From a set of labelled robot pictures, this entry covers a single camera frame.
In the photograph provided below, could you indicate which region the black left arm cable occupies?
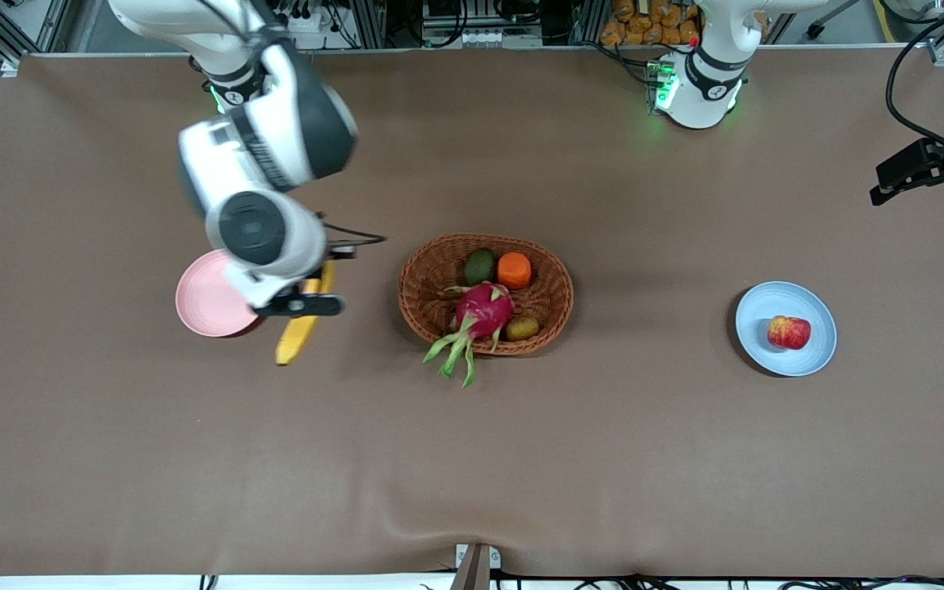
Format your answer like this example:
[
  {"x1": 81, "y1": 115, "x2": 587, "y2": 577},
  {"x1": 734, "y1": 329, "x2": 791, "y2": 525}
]
[{"x1": 884, "y1": 0, "x2": 944, "y2": 165}]

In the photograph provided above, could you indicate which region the brown wicker basket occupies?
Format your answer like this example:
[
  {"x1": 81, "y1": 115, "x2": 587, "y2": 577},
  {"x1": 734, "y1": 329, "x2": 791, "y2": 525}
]
[{"x1": 397, "y1": 234, "x2": 575, "y2": 356}]

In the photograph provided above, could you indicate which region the pink plate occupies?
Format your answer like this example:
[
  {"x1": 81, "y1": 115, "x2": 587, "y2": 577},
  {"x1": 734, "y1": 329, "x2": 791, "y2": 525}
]
[{"x1": 175, "y1": 248, "x2": 265, "y2": 338}]

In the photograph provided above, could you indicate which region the aluminium frame post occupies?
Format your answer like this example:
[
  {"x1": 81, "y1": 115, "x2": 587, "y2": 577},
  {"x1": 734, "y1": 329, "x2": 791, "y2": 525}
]
[
  {"x1": 570, "y1": 0, "x2": 606, "y2": 46},
  {"x1": 349, "y1": 0, "x2": 388, "y2": 48}
]

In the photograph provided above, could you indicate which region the yellow banana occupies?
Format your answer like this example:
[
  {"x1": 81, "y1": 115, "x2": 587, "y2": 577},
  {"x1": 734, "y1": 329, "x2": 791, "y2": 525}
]
[{"x1": 275, "y1": 261, "x2": 338, "y2": 366}]

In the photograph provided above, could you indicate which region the orange fruit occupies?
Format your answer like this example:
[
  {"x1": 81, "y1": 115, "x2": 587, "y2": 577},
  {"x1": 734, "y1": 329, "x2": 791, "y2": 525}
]
[{"x1": 497, "y1": 252, "x2": 533, "y2": 289}]

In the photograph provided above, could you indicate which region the pink dragon fruit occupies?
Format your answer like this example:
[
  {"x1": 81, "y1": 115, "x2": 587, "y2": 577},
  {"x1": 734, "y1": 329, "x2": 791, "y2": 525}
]
[{"x1": 422, "y1": 282, "x2": 516, "y2": 389}]

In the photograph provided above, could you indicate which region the green avocado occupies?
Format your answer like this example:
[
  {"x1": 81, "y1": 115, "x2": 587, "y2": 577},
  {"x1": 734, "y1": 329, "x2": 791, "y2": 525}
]
[{"x1": 463, "y1": 248, "x2": 498, "y2": 287}]

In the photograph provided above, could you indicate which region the brown table cloth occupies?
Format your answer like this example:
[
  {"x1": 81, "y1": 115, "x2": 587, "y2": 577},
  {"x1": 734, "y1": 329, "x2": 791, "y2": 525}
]
[{"x1": 0, "y1": 45, "x2": 944, "y2": 579}]

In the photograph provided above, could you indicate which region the light blue plate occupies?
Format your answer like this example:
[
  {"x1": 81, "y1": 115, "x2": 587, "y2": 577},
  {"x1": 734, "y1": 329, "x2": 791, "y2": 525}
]
[{"x1": 735, "y1": 281, "x2": 838, "y2": 378}]

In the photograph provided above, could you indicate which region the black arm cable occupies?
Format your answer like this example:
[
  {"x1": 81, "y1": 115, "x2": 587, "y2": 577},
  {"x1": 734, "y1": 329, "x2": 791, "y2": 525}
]
[
  {"x1": 318, "y1": 213, "x2": 388, "y2": 249},
  {"x1": 884, "y1": 0, "x2": 944, "y2": 165}
]

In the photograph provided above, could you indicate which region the red apple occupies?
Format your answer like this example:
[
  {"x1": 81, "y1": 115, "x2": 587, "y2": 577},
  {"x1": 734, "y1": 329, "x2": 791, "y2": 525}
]
[{"x1": 767, "y1": 315, "x2": 812, "y2": 352}]

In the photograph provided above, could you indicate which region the white power strip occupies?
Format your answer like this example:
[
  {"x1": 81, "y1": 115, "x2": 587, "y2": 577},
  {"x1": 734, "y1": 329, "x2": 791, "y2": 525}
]
[{"x1": 279, "y1": 7, "x2": 343, "y2": 52}]

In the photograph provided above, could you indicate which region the bag of orange round items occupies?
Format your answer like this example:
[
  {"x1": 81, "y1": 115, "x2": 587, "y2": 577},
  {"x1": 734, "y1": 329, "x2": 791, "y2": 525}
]
[{"x1": 601, "y1": 0, "x2": 702, "y2": 47}]

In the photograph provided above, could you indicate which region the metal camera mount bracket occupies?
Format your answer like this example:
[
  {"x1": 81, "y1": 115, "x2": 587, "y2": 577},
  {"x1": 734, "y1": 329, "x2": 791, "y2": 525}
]
[{"x1": 454, "y1": 542, "x2": 502, "y2": 590}]

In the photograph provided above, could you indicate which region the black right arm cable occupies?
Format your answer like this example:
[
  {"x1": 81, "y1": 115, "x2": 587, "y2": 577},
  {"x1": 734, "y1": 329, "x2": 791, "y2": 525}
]
[{"x1": 318, "y1": 213, "x2": 388, "y2": 249}]

